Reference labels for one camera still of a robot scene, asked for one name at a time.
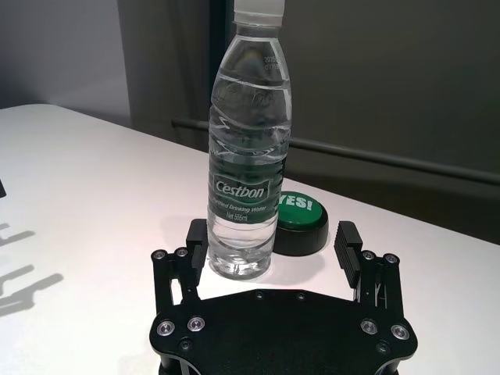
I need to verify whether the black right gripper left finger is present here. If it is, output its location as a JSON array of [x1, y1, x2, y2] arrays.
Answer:
[[152, 218, 209, 312]]

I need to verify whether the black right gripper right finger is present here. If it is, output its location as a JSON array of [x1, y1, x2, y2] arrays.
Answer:
[[334, 220, 404, 313]]

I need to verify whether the clear water bottle green label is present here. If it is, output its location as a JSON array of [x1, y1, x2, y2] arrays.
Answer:
[[205, 0, 294, 277]]

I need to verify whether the green YES push button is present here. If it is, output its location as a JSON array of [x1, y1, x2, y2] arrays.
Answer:
[[273, 190, 331, 258]]

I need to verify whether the blue upright metal post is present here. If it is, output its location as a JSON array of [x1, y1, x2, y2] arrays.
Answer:
[[209, 0, 227, 122]]

